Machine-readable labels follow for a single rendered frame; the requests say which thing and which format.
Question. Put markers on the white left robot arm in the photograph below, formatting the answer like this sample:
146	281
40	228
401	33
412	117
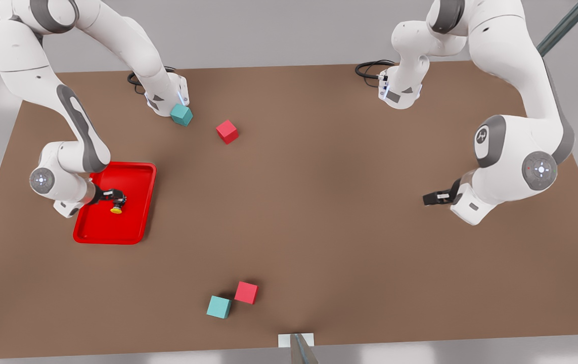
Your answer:
516	65

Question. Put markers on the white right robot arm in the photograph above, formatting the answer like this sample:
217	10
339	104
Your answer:
20	55

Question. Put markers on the small yellow round piece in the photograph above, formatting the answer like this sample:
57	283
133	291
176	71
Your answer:
116	210

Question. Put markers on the red plastic tray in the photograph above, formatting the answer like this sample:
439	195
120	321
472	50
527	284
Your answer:
127	222

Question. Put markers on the teal cube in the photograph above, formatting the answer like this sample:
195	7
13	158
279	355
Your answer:
219	307
181	115

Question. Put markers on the red cube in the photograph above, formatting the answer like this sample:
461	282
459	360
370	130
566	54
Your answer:
227	132
246	292

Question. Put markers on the silver frame post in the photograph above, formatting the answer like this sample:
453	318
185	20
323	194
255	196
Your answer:
303	351
567	26

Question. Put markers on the white frame post foot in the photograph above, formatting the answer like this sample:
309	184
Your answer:
284	340

